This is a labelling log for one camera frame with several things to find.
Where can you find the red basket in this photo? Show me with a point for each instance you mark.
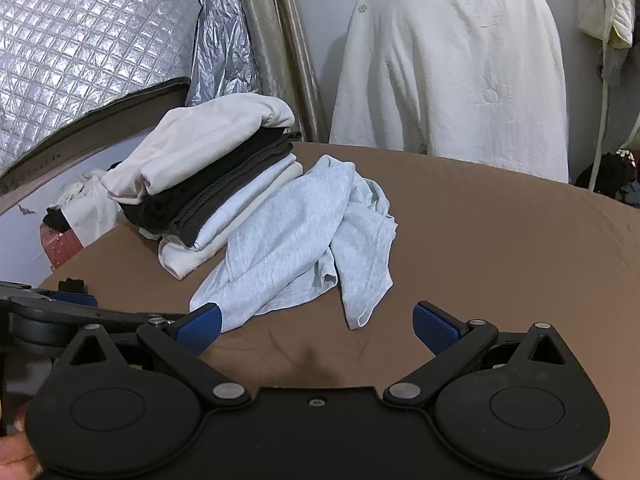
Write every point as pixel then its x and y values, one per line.
pixel 60 247

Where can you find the white clothes pile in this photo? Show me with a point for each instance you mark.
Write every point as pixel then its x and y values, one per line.
pixel 92 200

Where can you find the white folded garment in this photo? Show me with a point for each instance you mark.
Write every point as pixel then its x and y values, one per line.
pixel 235 207

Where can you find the dark brown frame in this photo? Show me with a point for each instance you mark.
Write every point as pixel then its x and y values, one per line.
pixel 100 122

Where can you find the beige curtain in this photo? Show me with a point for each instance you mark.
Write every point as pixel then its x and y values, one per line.
pixel 270 35

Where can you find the person's left hand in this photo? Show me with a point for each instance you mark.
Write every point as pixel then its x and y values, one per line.
pixel 17 455

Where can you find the dark clothes pile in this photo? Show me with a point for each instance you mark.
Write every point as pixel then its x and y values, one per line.
pixel 607 175

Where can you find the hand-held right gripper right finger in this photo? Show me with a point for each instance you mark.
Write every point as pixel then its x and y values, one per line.
pixel 435 327

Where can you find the grey hanging garment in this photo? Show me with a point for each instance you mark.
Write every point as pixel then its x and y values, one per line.
pixel 622 95

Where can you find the dark grey folded garment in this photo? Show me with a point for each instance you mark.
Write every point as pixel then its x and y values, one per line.
pixel 200 217

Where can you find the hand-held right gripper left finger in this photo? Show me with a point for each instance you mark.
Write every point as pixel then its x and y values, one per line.
pixel 200 325

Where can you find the black folded garment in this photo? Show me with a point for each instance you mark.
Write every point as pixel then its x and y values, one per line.
pixel 165 205

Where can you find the cream folded garment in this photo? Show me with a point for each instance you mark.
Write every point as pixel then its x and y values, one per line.
pixel 185 260

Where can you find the light grey shirt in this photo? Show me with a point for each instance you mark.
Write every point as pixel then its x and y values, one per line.
pixel 280 240

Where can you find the white pole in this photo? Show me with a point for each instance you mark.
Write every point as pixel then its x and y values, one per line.
pixel 600 135

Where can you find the silver quilted insulation sheet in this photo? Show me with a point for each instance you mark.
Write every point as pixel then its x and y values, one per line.
pixel 75 35

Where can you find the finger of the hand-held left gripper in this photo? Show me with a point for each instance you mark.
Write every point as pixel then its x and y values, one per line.
pixel 77 300

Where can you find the white quilted jacket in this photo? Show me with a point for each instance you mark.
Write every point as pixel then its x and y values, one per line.
pixel 605 5

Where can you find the white draped blanket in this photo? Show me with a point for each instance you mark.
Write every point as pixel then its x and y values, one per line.
pixel 450 70

